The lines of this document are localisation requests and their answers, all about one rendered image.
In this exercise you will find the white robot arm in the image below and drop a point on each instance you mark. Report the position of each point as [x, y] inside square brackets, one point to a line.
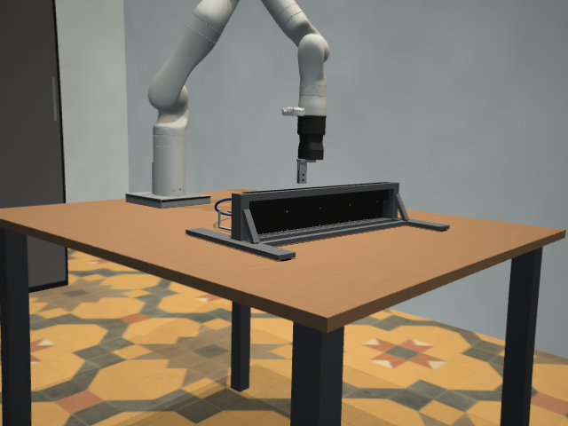
[167, 94]

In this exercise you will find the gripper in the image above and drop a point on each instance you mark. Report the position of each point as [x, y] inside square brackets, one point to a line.
[312, 124]

